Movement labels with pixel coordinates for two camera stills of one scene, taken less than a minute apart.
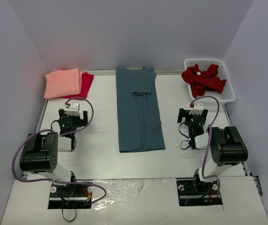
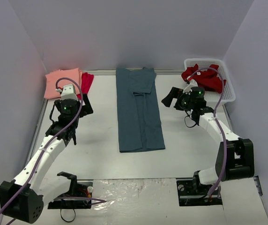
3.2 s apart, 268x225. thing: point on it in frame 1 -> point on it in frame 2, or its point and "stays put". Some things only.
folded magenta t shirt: [86, 80] stays put
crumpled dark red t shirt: [199, 80] stays put
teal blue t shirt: [139, 123] stays put
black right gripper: [181, 113] -> [177, 97]
